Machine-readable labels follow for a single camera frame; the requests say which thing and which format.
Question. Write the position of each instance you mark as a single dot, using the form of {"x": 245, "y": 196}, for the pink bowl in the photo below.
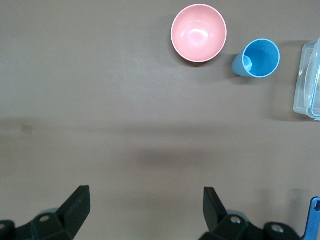
{"x": 198, "y": 32}

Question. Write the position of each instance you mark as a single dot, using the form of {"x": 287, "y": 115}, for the blue cup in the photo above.
{"x": 261, "y": 58}

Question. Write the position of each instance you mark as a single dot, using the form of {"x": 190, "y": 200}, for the clear plastic food container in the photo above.
{"x": 306, "y": 82}

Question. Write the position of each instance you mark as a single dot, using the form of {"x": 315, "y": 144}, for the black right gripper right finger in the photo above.
{"x": 215, "y": 215}

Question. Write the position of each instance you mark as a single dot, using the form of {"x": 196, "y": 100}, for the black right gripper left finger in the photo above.
{"x": 72, "y": 212}

